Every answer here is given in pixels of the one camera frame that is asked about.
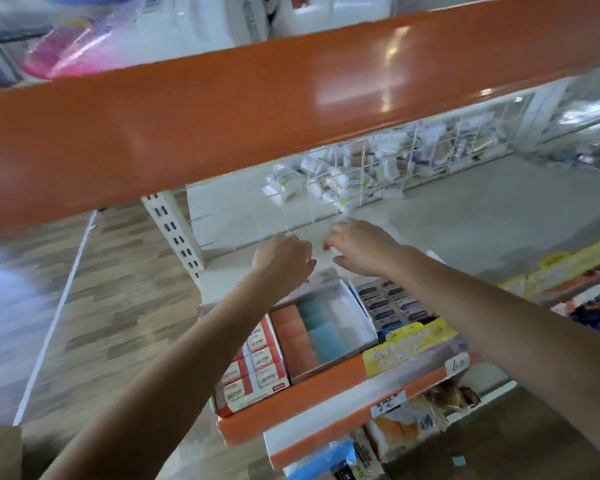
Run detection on box of pink-blue erasers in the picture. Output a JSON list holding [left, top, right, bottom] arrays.
[[270, 277, 380, 384]]

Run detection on person's right forearm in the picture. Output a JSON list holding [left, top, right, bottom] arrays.
[[392, 247, 600, 468]]

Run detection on white orange metal shelf unit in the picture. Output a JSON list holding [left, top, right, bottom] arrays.
[[0, 0, 600, 471]]

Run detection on person's left hand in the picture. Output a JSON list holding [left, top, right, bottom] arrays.
[[250, 233, 318, 302]]

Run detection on white wire grid panel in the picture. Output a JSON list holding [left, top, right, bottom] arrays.
[[185, 89, 541, 251]]

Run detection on blue white eraser box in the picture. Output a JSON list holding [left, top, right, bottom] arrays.
[[350, 245, 451, 341]]

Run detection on red eraser display box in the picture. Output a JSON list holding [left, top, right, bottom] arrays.
[[212, 313, 292, 419]]

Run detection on person's right hand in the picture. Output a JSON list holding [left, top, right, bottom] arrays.
[[323, 217, 412, 279]]

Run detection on person's left forearm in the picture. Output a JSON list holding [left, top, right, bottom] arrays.
[[40, 283, 293, 480]]

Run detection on yellow price label strip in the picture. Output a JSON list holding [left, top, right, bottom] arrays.
[[500, 235, 600, 301]]

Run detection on row of dark snack packets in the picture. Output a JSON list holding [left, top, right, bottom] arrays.
[[550, 279, 600, 338]]

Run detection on row of blue packages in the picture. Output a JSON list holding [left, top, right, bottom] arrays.
[[0, 0, 511, 81]]

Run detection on pile of white packets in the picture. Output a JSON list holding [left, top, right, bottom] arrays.
[[260, 109, 511, 211]]

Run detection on snack packets on lower shelf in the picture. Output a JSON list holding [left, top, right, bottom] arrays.
[[362, 317, 461, 378]]

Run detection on pink package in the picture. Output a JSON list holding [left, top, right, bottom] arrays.
[[20, 19, 121, 81]]

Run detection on blue orange snack packet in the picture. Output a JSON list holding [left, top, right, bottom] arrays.
[[283, 435, 386, 480]]

